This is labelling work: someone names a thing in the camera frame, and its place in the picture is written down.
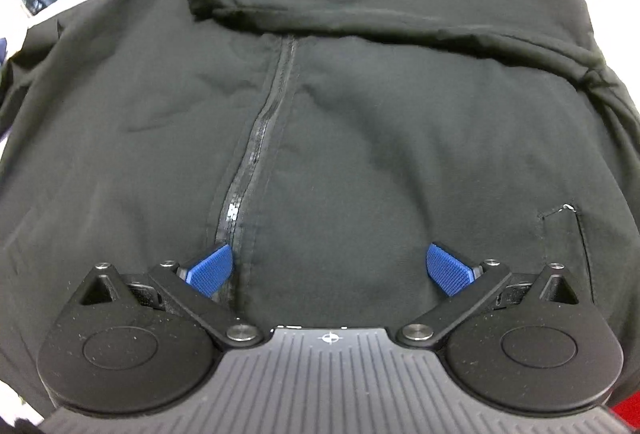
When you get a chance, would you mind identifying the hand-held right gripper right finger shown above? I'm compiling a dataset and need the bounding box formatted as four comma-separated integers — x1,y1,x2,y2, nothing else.
397,243,581,347

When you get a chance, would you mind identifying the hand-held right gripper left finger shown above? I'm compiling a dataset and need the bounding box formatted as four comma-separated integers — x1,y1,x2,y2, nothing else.
79,243,264,348

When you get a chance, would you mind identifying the black zip jacket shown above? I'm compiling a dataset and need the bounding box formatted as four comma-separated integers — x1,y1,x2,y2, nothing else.
0,0,640,421

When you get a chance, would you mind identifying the red plastic object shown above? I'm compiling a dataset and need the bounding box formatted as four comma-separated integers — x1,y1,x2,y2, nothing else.
607,404,640,434

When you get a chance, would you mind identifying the purple floral bedsheet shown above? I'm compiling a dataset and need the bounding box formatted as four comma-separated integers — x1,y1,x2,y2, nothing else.
0,0,151,165

